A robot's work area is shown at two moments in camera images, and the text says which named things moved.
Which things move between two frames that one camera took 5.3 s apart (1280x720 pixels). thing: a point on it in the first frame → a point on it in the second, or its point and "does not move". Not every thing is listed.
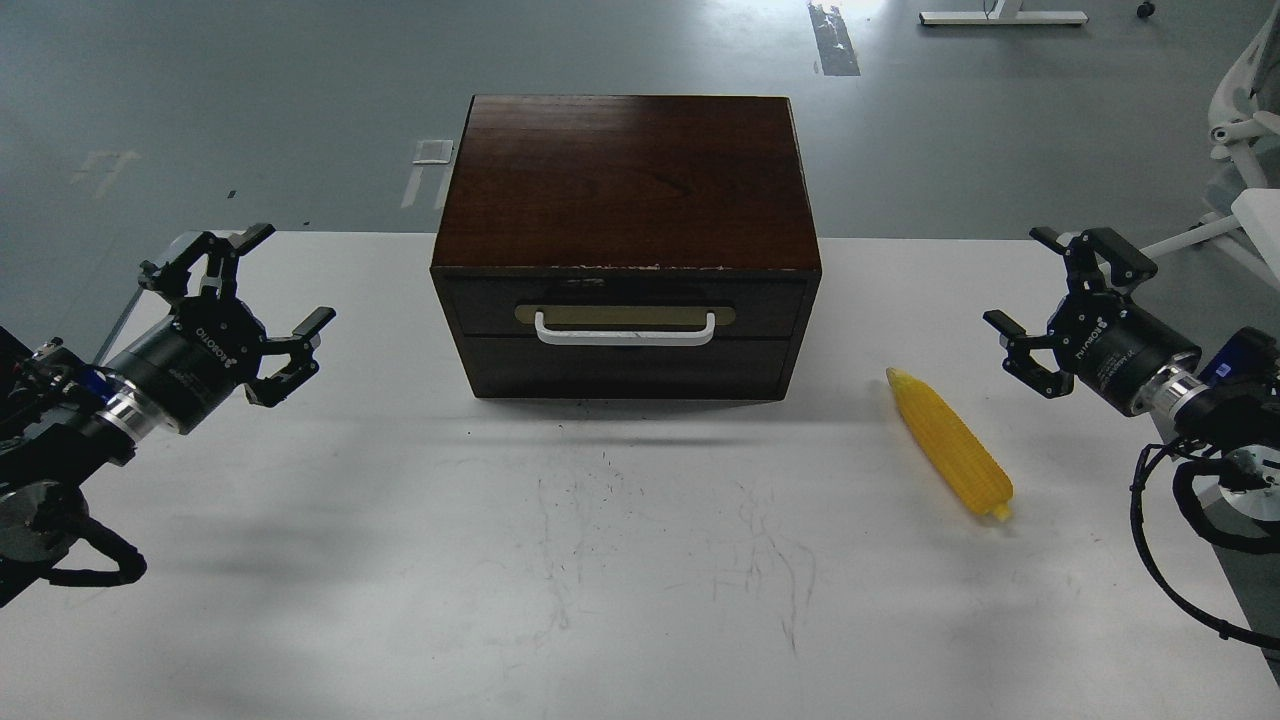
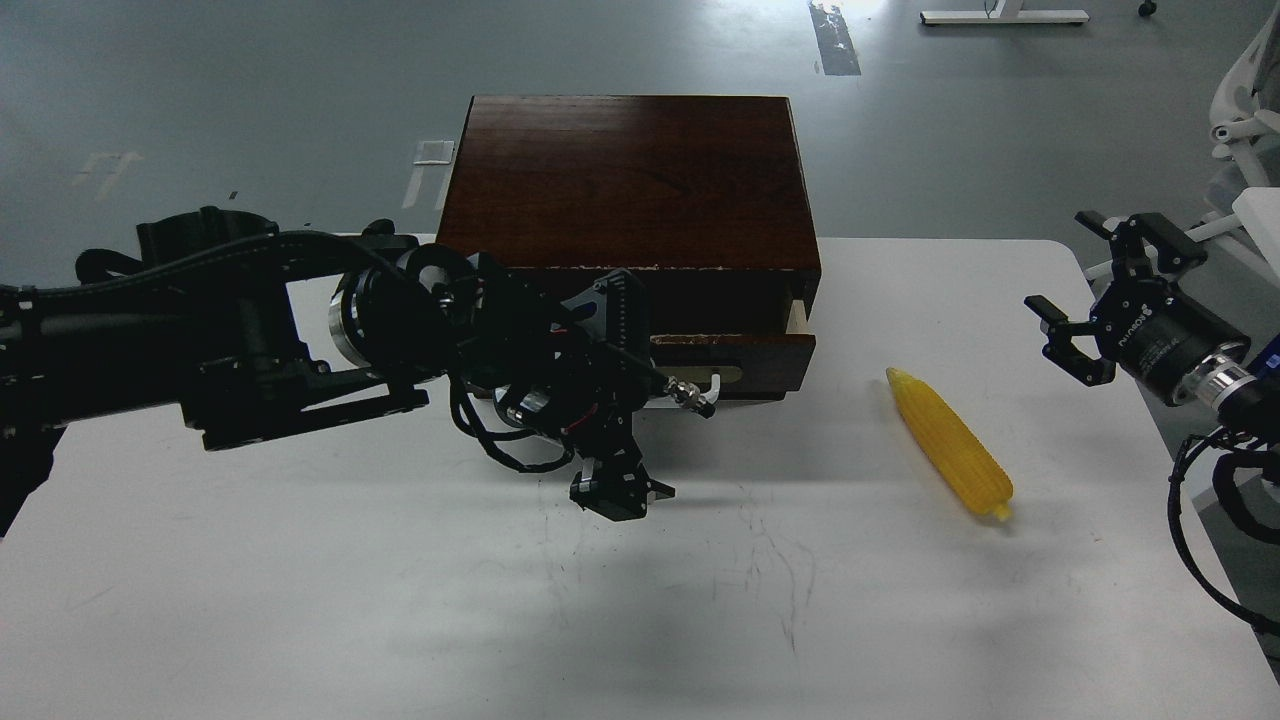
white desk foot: (1004, 12) does not move
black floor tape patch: (835, 46) does not move
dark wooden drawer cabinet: (626, 246) does not move
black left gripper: (213, 347) → (579, 367)
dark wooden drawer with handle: (619, 310) → (751, 367)
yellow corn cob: (953, 445) does not move
